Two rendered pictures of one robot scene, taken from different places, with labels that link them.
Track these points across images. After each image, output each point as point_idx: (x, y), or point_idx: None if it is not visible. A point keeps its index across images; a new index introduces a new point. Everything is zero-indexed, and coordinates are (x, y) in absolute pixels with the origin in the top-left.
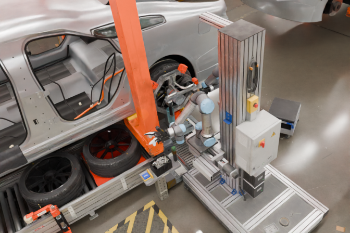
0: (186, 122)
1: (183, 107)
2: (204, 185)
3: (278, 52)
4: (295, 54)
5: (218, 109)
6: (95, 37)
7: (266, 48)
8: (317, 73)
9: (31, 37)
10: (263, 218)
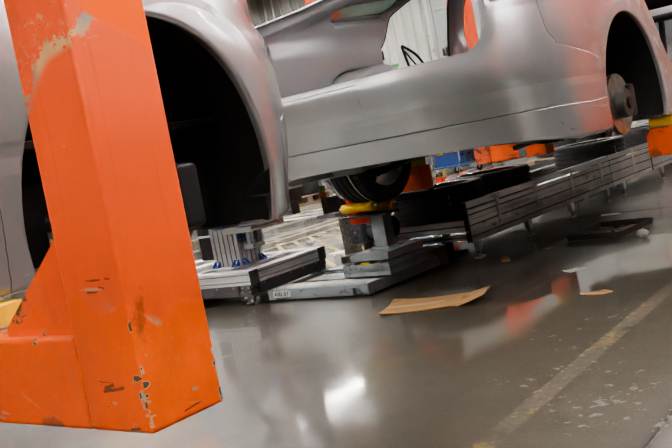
0: (355, 254)
1: (345, 206)
2: (288, 254)
3: (120, 434)
4: (51, 445)
5: (314, 315)
6: (399, 7)
7: (173, 433)
8: (3, 423)
9: None
10: (204, 264)
